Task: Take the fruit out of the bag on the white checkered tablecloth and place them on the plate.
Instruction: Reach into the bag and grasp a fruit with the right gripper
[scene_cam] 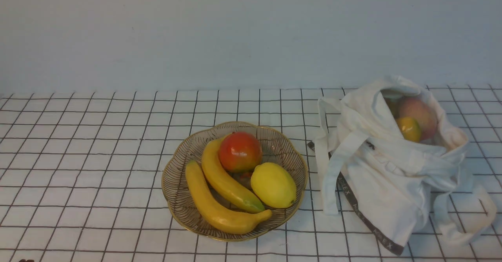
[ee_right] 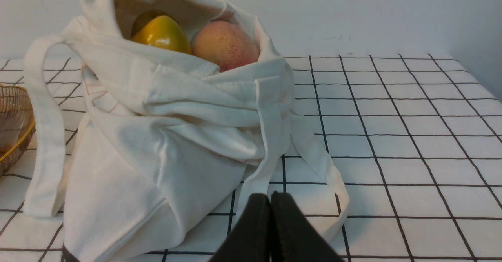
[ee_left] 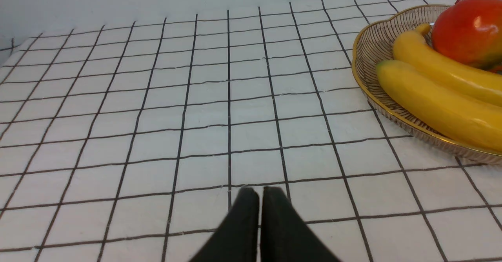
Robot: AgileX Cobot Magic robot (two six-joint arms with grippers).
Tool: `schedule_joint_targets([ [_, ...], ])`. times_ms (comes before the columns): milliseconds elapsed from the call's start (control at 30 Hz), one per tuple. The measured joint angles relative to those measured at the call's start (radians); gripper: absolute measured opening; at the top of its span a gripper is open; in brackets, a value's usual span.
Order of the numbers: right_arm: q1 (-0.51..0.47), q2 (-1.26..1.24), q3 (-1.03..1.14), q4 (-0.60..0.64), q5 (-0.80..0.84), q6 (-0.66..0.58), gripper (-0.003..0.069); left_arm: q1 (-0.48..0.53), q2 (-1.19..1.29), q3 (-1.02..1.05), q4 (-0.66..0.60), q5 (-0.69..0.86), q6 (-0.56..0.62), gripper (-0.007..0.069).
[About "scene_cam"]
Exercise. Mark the yellow lemon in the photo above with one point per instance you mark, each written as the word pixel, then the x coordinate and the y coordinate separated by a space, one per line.
pixel 273 185

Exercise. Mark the pink peach in bag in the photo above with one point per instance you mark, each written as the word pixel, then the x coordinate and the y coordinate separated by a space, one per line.
pixel 416 108

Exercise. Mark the yellow banana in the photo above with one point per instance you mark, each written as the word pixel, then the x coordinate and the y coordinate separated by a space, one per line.
pixel 229 188
pixel 218 216

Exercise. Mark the front yellow banana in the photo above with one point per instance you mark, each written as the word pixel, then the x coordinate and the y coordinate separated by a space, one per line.
pixel 218 216

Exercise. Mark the small yellow-green fruit in bag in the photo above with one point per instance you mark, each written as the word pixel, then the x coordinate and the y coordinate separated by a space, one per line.
pixel 409 128

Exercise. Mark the rear yellow banana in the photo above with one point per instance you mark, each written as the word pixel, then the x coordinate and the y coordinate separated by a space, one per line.
pixel 229 188

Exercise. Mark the white grid-pattern tablecloth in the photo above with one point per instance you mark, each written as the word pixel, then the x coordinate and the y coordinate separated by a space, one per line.
pixel 81 178

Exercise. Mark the white cloth tote bag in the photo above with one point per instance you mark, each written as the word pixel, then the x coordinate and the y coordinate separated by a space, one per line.
pixel 391 183

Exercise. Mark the red-orange mango in bowl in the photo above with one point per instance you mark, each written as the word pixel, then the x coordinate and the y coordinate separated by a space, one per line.
pixel 240 152

